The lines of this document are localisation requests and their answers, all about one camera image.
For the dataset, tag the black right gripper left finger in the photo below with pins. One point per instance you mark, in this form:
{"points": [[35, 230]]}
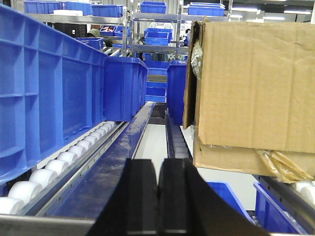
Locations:
{"points": [[132, 208]]}

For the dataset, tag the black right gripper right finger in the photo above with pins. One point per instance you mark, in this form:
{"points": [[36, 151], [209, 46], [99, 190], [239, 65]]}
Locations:
{"points": [[188, 206]]}

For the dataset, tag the blue bin lower right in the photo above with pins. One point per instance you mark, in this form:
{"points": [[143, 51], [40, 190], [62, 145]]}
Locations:
{"points": [[272, 216]]}

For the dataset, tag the blue metal conveyor beam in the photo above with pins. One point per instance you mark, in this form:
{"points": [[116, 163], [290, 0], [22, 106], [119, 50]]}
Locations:
{"points": [[91, 188]]}

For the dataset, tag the white roller conveyor track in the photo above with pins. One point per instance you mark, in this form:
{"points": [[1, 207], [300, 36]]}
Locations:
{"points": [[23, 192]]}

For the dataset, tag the blue crate middle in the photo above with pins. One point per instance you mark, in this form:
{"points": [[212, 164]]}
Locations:
{"points": [[124, 87]]}

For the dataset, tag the worn cardboard box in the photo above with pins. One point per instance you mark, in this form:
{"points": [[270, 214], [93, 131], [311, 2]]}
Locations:
{"points": [[250, 94]]}

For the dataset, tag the blue crate behind cardboard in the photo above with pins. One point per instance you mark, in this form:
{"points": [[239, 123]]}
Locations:
{"points": [[176, 82]]}

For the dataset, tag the large blue crate left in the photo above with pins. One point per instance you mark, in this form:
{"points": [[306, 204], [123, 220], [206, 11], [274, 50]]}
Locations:
{"points": [[50, 91]]}

